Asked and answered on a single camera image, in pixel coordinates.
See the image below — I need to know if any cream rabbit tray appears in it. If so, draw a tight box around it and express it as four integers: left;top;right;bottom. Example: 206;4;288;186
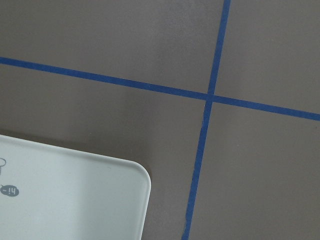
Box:
0;135;151;240

